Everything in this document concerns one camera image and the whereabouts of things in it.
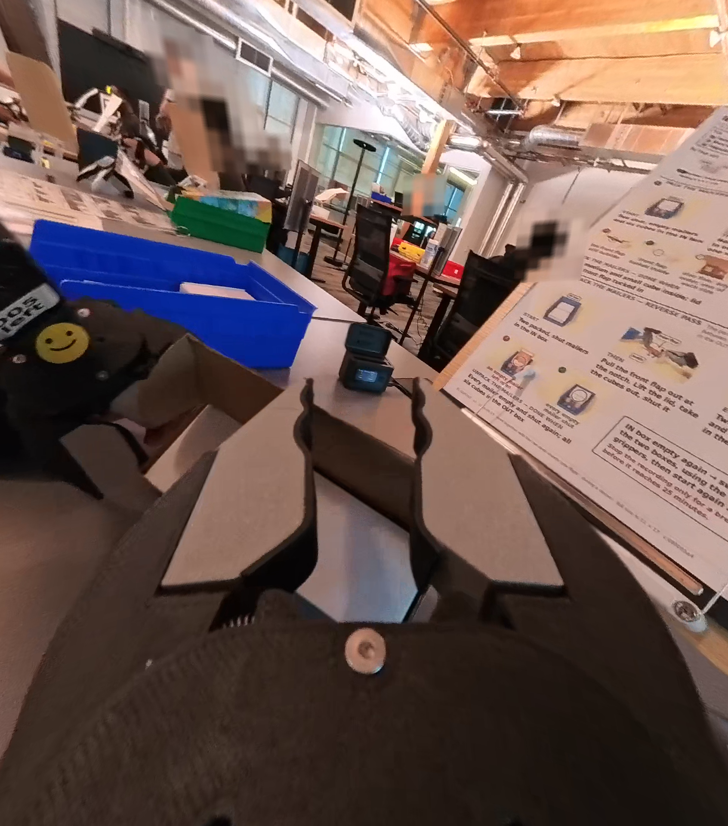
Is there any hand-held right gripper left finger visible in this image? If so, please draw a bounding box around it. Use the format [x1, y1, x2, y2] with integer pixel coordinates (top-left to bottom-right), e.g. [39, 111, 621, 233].
[157, 377, 320, 596]

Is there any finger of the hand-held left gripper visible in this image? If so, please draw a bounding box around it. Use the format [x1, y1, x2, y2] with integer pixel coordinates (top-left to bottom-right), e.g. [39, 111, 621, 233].
[59, 421, 147, 500]
[111, 373, 208, 431]

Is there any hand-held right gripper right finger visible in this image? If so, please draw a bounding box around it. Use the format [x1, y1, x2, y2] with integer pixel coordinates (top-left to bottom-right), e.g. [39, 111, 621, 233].
[408, 381, 566, 598]

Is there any white cardboard mailer box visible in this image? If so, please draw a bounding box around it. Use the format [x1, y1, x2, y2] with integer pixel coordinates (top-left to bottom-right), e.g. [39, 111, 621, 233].
[57, 332, 513, 623]
[178, 282, 255, 302]

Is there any blue plastic bin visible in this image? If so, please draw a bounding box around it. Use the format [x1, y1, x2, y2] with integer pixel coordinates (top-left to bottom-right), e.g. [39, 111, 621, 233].
[28, 219, 318, 370]

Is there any green plastic bin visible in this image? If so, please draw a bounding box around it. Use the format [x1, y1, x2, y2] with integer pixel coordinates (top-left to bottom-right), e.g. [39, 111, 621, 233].
[169, 194, 273, 254]

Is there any black charging case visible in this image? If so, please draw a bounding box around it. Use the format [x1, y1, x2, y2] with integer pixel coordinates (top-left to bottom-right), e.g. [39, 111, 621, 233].
[338, 321, 396, 392]

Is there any printed instruction sheet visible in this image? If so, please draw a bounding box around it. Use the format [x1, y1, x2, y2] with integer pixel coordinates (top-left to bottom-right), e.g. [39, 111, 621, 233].
[461, 106, 728, 630]

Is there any black mesh office chair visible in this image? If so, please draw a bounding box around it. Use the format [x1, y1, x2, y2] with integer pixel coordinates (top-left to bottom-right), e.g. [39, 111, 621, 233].
[416, 250, 521, 373]
[341, 203, 418, 321]

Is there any colourful printed pack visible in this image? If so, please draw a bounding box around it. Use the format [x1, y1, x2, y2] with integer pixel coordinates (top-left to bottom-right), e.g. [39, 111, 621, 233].
[199, 190, 273, 224]

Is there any red bag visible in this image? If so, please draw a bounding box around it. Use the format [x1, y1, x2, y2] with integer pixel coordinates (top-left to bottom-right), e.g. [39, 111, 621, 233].
[390, 252, 433, 299]

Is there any black floor lamp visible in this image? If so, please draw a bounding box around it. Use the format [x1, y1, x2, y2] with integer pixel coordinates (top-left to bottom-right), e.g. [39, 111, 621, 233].
[324, 137, 379, 267]

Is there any brown cardboard sheet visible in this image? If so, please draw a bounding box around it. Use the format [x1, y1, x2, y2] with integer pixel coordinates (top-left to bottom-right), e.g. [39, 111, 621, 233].
[6, 52, 78, 153]

